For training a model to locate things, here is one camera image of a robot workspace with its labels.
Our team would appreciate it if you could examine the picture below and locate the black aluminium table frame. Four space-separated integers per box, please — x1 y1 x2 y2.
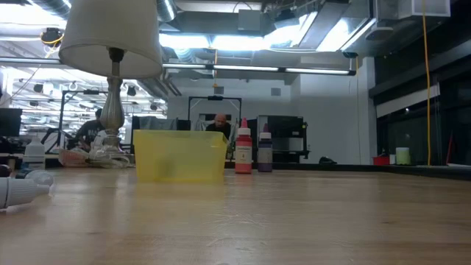
224 161 471 182

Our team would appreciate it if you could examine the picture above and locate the red food coloring bottle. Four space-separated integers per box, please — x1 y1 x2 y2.
235 117 253 174

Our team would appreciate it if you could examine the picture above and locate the black yellow cord reel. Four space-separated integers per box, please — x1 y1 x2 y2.
39 26 65 47

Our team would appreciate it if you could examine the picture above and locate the white roller blind cassette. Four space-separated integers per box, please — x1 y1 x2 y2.
375 83 442 119

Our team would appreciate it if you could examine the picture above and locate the green wipes canister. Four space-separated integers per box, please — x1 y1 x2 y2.
395 146 411 166

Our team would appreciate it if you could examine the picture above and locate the white bottle lying left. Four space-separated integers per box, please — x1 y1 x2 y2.
0 177 51 211

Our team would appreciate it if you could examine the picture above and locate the black equipment cart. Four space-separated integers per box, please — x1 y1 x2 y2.
253 115 310 163

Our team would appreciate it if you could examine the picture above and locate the black gantry frame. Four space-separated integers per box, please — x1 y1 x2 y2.
60 89 108 152
188 96 243 130

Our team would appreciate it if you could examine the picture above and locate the long ceiling light bar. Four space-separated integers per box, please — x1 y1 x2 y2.
161 63 357 77

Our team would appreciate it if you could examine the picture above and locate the white plastic bottle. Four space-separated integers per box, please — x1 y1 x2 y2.
22 136 46 171

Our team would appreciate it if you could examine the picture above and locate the yellow translucent plastic bin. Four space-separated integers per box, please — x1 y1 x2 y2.
132 129 228 184

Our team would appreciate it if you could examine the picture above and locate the grey ceiling junction box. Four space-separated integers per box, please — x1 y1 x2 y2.
237 9 263 32

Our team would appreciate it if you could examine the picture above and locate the purple food coloring bottle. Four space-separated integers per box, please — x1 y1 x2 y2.
258 124 274 173

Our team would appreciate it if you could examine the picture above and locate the black computer monitor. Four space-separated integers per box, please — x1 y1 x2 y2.
0 107 23 138

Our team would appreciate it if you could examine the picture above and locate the person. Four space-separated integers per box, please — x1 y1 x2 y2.
75 108 107 151
205 113 233 141

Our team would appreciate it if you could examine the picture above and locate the white-shade silver table lamp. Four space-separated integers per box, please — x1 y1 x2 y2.
58 0 164 165

